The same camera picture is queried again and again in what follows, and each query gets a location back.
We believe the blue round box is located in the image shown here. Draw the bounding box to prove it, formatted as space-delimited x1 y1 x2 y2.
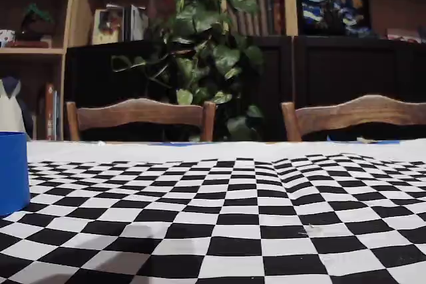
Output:
0 132 31 217

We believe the red patterned box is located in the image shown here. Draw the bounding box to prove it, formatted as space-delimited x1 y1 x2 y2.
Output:
385 27 425 45

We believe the brown wooden chair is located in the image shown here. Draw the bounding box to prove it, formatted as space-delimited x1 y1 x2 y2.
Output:
281 94 426 142
65 97 217 142

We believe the black white checkered mat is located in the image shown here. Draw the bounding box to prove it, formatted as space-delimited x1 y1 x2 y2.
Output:
0 140 426 284

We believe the green leafy pothos plant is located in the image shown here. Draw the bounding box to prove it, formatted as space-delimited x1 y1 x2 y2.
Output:
111 0 267 142

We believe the brown hardcover book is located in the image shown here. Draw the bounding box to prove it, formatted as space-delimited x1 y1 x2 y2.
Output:
238 0 249 35
228 7 240 34
247 0 258 36
256 0 268 37

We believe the dark hardcover book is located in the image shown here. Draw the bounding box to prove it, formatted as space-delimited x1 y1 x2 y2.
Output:
266 0 276 36

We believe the white upright book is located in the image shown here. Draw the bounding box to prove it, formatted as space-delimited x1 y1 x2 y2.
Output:
122 4 150 42

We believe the red hardcover book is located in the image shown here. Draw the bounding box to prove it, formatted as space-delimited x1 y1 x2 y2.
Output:
273 0 286 36

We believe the framed cartoon picture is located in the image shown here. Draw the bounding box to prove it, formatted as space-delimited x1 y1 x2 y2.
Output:
91 7 124 45

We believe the wooden shelf with black doors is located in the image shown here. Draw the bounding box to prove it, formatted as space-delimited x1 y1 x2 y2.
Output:
68 0 426 142

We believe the thin light blue book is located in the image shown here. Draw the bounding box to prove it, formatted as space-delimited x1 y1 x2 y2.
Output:
55 90 63 141

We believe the orange spine book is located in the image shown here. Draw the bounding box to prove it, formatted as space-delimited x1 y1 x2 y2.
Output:
45 82 57 141

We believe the starry night picture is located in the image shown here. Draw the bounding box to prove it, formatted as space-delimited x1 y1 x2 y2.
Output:
299 0 373 37

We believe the light wooden bookshelf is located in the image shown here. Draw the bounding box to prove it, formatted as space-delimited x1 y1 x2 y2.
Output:
0 0 76 142

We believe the red flat tray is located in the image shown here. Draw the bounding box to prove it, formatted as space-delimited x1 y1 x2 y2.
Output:
6 39 53 49

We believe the dark green bonsai model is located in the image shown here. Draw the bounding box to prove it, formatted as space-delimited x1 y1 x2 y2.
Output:
15 3 56 43

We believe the white patterned bowl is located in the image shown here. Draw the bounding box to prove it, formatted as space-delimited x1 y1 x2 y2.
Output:
0 29 17 49

